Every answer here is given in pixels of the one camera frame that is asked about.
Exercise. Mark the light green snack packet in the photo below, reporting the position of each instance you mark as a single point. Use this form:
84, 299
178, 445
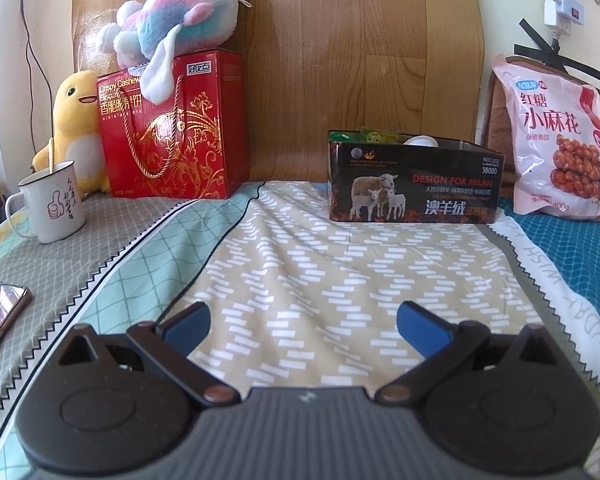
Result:
380, 136

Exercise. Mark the patterned bedsheet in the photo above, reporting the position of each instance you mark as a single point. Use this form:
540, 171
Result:
305, 270

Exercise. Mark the white round snack cup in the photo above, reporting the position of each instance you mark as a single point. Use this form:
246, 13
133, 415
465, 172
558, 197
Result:
421, 141

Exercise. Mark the large pink snack bag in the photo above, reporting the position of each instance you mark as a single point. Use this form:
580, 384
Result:
545, 125

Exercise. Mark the yellow duck plush toy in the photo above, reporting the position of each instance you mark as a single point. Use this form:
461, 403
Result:
75, 110

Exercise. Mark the smartphone with gold case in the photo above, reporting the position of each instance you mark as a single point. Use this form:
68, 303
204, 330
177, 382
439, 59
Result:
0, 310

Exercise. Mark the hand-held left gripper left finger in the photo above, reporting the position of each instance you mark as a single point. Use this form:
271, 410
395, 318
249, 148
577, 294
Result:
187, 327

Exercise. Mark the pastel pink blue plush toy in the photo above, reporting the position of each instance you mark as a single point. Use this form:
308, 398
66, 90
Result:
190, 5

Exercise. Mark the red gift box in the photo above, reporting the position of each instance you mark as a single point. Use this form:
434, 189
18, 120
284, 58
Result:
200, 150

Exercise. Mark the black tape strip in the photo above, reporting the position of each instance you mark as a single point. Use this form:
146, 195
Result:
555, 52

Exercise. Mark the brown cushion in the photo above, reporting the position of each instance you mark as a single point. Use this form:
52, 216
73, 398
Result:
495, 125

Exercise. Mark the white enamel mug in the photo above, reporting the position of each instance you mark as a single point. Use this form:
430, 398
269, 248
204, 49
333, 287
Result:
55, 210

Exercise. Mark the teal patterned blanket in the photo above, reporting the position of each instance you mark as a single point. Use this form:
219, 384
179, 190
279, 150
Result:
580, 260

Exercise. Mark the black printed cardboard box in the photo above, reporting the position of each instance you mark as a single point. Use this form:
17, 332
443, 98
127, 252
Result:
430, 195

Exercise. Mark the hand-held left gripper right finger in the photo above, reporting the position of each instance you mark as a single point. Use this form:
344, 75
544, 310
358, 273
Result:
420, 327

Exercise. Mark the wooden headboard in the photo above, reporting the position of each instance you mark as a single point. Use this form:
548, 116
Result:
305, 60

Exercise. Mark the wooden stick in mug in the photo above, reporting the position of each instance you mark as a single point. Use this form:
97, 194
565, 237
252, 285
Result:
52, 155

